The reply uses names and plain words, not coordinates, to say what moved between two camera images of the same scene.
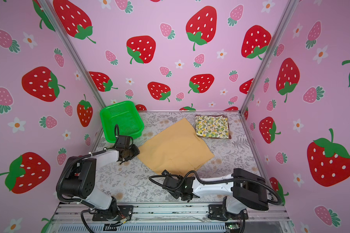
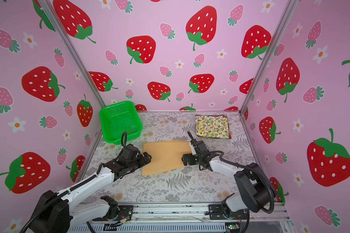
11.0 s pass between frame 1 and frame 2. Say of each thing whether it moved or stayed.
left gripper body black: moved
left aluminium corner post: stayed
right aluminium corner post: stayed
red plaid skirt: moved
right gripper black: moved
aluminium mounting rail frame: stayed
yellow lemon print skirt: stayed
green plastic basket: stayed
